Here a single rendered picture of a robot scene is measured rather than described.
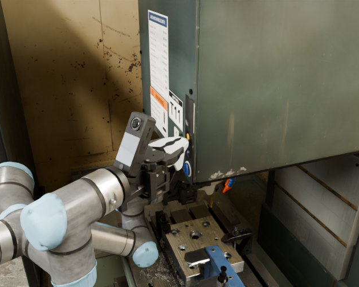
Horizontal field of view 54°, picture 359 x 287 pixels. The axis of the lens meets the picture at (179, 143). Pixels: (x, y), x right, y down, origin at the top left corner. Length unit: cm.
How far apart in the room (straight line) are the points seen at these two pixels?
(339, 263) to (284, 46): 96
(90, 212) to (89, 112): 153
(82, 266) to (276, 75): 52
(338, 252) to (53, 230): 115
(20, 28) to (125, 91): 61
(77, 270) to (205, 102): 38
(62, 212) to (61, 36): 149
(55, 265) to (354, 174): 99
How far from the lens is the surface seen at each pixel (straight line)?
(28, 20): 195
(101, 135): 214
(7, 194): 98
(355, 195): 132
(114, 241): 103
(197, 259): 106
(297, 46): 79
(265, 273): 150
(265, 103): 78
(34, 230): 56
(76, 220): 56
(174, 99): 83
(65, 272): 63
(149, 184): 66
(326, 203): 145
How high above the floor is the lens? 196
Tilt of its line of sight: 26 degrees down
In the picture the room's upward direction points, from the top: straight up
